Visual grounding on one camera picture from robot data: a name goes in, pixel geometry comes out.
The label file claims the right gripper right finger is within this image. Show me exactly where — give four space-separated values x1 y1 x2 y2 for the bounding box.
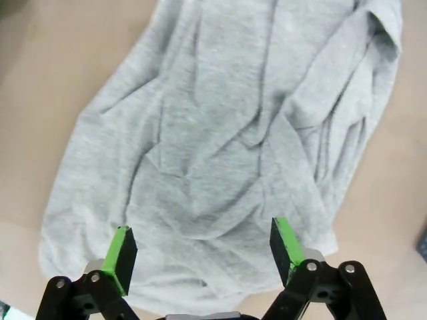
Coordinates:
262 217 388 320

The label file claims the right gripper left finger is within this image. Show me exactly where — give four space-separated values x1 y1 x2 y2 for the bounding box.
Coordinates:
35 225 141 320

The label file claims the grey knit garment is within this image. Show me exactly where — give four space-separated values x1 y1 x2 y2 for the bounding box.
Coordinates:
37 0 404 313

